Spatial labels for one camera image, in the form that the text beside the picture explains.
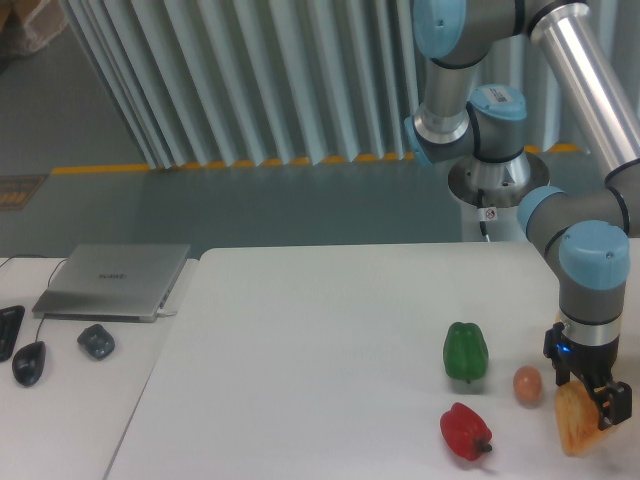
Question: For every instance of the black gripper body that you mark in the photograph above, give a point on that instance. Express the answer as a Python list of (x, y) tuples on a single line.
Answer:
[(582, 360)]

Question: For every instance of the triangular toasted bread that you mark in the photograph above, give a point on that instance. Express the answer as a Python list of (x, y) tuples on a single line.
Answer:
[(577, 420)]

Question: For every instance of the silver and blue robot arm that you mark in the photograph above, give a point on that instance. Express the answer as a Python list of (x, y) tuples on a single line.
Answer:
[(584, 240)]

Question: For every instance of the brown egg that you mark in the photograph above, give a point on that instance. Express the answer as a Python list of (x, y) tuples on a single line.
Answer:
[(527, 385)]

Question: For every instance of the green bell pepper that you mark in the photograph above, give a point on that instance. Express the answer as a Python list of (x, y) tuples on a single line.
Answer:
[(465, 352)]

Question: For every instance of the red bell pepper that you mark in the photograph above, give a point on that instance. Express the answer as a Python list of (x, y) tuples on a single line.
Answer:
[(465, 432)]

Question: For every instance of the white laptop plug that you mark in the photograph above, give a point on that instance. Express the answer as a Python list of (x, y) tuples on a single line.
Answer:
[(165, 314)]

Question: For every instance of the silver closed laptop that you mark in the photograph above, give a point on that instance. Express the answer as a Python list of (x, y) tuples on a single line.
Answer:
[(119, 282)]

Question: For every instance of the dark grey earbuds case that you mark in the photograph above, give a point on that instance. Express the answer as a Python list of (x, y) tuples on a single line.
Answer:
[(97, 342)]

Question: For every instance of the white folding screen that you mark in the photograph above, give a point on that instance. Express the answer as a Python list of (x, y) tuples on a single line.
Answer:
[(292, 81)]

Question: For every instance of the black computer mouse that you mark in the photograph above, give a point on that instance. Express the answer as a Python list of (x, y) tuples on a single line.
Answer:
[(28, 363)]

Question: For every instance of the black keyboard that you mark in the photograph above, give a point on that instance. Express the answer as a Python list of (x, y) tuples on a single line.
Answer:
[(11, 320)]

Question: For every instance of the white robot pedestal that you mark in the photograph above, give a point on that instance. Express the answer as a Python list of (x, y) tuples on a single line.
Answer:
[(475, 220)]

